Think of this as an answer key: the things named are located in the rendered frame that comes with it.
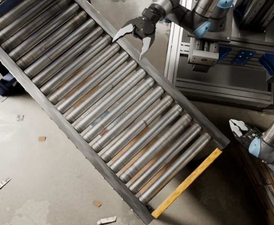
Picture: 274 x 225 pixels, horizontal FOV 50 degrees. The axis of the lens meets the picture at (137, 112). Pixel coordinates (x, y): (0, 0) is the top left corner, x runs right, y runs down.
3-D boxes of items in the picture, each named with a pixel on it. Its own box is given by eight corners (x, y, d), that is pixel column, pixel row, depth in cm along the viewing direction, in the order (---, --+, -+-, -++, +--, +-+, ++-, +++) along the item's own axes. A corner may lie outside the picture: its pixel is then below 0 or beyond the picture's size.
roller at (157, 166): (201, 127, 148) (205, 128, 143) (131, 195, 139) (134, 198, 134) (194, 120, 147) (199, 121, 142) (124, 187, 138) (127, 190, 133)
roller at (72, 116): (139, 66, 155) (139, 62, 150) (70, 127, 146) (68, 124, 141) (133, 60, 156) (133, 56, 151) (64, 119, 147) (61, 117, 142)
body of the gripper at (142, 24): (145, 46, 113) (163, 23, 116) (149, 37, 105) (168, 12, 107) (129, 35, 113) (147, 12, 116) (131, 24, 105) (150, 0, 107)
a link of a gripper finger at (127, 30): (112, 47, 109) (134, 37, 111) (113, 40, 104) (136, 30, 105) (108, 40, 110) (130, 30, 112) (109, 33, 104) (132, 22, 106)
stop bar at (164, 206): (222, 152, 139) (223, 152, 137) (155, 219, 131) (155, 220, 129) (217, 147, 139) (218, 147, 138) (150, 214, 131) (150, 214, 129)
